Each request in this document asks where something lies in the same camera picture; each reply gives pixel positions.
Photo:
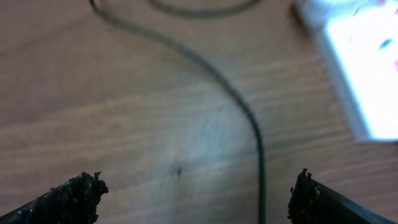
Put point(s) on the white power strip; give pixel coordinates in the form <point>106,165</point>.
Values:
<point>358,42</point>

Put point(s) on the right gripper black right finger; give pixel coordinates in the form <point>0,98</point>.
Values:
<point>314,203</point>

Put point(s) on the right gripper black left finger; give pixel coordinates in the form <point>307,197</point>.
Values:
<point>74,202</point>

